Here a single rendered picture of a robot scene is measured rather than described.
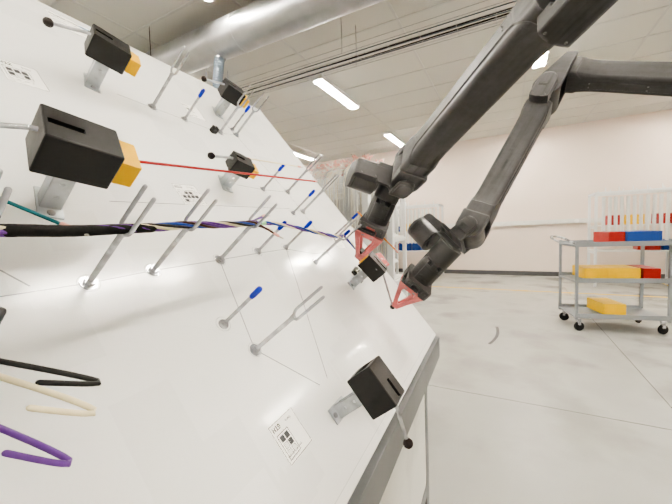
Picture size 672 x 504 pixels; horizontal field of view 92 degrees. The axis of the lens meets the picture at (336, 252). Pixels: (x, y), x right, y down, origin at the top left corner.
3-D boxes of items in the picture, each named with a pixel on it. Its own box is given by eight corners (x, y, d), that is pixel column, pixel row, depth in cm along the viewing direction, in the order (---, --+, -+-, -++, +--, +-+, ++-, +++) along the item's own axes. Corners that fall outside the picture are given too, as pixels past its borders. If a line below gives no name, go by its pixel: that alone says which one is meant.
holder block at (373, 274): (373, 282, 78) (385, 272, 77) (357, 265, 78) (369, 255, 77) (375, 276, 82) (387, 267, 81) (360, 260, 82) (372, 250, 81)
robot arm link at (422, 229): (481, 222, 68) (483, 239, 75) (444, 190, 74) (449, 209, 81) (435, 258, 69) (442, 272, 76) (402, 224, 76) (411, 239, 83)
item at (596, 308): (641, 322, 383) (643, 230, 376) (671, 335, 335) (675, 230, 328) (545, 318, 411) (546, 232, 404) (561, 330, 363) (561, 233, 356)
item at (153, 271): (163, 275, 42) (223, 201, 37) (150, 278, 41) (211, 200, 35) (155, 263, 43) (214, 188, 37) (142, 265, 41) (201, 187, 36)
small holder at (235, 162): (192, 164, 65) (212, 137, 62) (231, 181, 72) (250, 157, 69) (197, 180, 62) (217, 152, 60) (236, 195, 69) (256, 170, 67)
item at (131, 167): (103, 157, 39) (114, 137, 37) (123, 163, 40) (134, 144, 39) (109, 182, 37) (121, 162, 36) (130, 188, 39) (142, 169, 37)
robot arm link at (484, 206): (565, 71, 72) (559, 108, 81) (537, 70, 75) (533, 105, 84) (475, 236, 66) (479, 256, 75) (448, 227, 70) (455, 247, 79)
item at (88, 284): (101, 289, 35) (164, 200, 30) (83, 292, 34) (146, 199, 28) (93, 274, 36) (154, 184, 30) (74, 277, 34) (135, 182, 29)
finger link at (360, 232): (343, 256, 76) (358, 220, 73) (349, 247, 83) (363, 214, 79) (369, 268, 76) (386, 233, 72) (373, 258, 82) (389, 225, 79)
